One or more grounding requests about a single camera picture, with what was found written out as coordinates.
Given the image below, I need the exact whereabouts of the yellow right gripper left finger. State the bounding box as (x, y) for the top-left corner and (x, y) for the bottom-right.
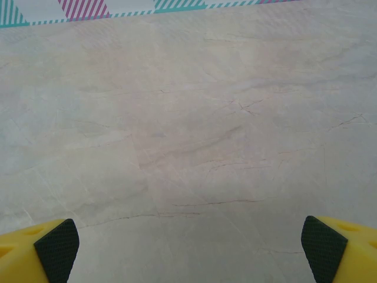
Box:
(0, 218), (80, 283)

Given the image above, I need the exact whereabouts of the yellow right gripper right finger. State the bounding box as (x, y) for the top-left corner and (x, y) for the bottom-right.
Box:
(300, 215), (377, 283)

